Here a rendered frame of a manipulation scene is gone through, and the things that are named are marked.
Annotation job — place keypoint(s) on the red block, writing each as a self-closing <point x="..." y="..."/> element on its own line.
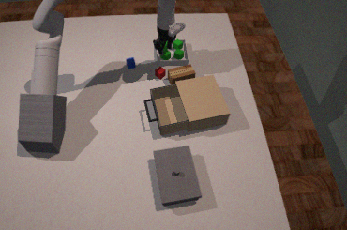
<point x="160" y="72"/>

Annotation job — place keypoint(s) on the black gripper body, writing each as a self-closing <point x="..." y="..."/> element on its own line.
<point x="162" y="34"/>

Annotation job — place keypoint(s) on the dark blue block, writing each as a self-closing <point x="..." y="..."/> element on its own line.
<point x="131" y="63"/>

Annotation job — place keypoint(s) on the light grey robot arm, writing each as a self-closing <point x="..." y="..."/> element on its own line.
<point x="45" y="72"/>

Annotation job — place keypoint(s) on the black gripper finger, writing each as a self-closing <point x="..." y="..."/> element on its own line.
<point x="157" y="44"/>
<point x="169" y="42"/>

